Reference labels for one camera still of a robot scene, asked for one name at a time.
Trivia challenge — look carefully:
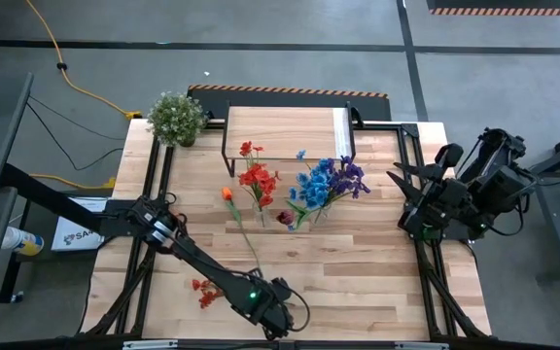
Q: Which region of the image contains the white and yellow spray can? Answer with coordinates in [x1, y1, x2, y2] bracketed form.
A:
[0, 226, 46, 258]

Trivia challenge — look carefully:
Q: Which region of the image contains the pink artificial tulip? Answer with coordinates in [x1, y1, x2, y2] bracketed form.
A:
[275, 208, 305, 229]

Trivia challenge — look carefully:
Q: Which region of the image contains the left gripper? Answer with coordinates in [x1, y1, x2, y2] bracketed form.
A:
[260, 277, 296, 341]

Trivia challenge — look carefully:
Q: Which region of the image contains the silver metal bracket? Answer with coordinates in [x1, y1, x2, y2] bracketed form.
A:
[122, 339, 179, 350]
[395, 341, 450, 350]

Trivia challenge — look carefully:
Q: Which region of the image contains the orange artificial tulip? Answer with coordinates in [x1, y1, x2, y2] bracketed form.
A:
[220, 186, 264, 278]

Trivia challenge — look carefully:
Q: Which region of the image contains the purple artificial flower bunch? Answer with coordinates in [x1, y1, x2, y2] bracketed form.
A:
[328, 155, 372, 215]

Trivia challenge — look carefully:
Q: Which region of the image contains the red artificial flower bunch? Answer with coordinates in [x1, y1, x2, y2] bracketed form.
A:
[191, 277, 226, 310]
[237, 140, 281, 228]

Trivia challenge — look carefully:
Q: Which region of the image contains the black diagonal support beam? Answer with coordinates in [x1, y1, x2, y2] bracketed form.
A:
[0, 162, 111, 234]

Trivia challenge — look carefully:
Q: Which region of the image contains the black mat with hazard stripe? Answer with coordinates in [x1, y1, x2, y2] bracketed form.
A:
[426, 0, 560, 17]
[186, 84, 392, 123]

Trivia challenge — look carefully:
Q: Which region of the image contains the black metal table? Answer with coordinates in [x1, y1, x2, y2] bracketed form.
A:
[503, 121, 560, 283]

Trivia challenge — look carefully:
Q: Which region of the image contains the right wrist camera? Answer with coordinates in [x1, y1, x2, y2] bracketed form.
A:
[434, 143, 465, 170]

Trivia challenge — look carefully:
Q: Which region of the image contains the white printed box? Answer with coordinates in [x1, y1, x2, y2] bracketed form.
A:
[50, 196, 109, 253]

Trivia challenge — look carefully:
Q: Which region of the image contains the black aluminium rig frame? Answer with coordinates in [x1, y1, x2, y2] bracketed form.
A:
[78, 119, 493, 350]

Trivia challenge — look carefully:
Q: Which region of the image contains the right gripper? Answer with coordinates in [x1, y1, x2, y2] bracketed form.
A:
[386, 162, 471, 232]

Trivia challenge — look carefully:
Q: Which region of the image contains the clear glass vase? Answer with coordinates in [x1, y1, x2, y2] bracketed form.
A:
[308, 203, 333, 228]
[252, 201, 271, 228]

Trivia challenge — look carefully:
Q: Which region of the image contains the yellow cable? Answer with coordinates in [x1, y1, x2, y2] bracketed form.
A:
[29, 173, 117, 191]
[24, 0, 143, 121]

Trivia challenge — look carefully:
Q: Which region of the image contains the potted green plant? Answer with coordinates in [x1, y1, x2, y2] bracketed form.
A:
[146, 90, 208, 149]

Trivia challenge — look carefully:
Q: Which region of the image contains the wooden shelf with black frame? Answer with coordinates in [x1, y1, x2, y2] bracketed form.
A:
[220, 100, 358, 180]

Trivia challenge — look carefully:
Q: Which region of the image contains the blue artificial flower bunch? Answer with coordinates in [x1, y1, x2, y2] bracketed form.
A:
[287, 149, 337, 232]

